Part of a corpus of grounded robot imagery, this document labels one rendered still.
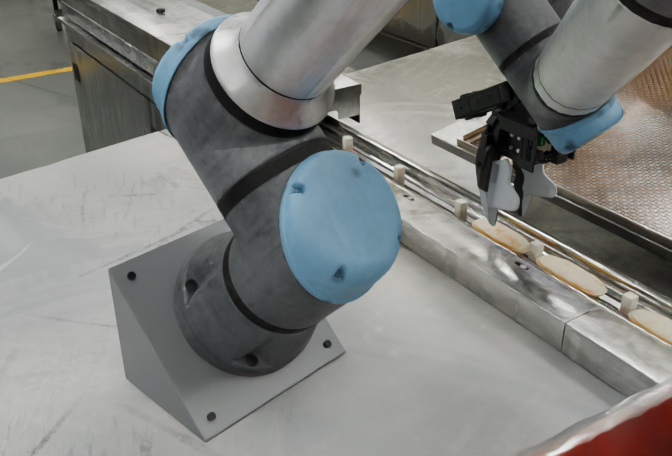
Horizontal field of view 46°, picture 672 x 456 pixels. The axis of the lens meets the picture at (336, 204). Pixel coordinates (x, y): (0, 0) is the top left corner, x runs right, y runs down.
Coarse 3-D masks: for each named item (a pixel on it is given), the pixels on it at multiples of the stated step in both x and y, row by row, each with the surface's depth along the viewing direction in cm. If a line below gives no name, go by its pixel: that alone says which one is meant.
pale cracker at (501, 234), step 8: (472, 224) 105; (480, 224) 104; (488, 224) 104; (496, 224) 104; (480, 232) 103; (488, 232) 102; (496, 232) 102; (504, 232) 102; (512, 232) 102; (496, 240) 101; (504, 240) 100; (512, 240) 100; (520, 240) 100; (512, 248) 99; (520, 248) 99; (528, 248) 99
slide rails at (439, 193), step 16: (384, 160) 125; (384, 176) 120; (416, 176) 120; (416, 192) 115; (432, 192) 115; (448, 192) 115; (528, 240) 102; (560, 256) 98; (592, 272) 95; (608, 288) 92; (608, 304) 89; (640, 304) 89
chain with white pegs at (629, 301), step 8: (344, 136) 129; (336, 144) 134; (344, 144) 129; (352, 144) 129; (352, 152) 130; (376, 168) 125; (400, 168) 118; (400, 176) 119; (432, 200) 115; (456, 200) 108; (464, 200) 108; (456, 208) 108; (464, 208) 108; (464, 216) 109; (536, 240) 98; (536, 248) 97; (528, 256) 98; (536, 256) 97; (624, 296) 87; (632, 296) 87; (624, 304) 87; (632, 304) 87; (624, 312) 87
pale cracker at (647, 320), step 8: (632, 312) 86; (640, 312) 86; (648, 312) 86; (632, 320) 85; (640, 320) 85; (648, 320) 84; (656, 320) 84; (664, 320) 84; (648, 328) 84; (656, 328) 83; (664, 328) 83; (656, 336) 83; (664, 336) 82
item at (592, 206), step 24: (624, 96) 126; (648, 96) 125; (624, 120) 119; (648, 120) 118; (600, 144) 114; (624, 144) 114; (648, 144) 113; (600, 168) 109; (648, 168) 107; (576, 192) 105; (600, 192) 104; (624, 216) 97; (648, 216) 98
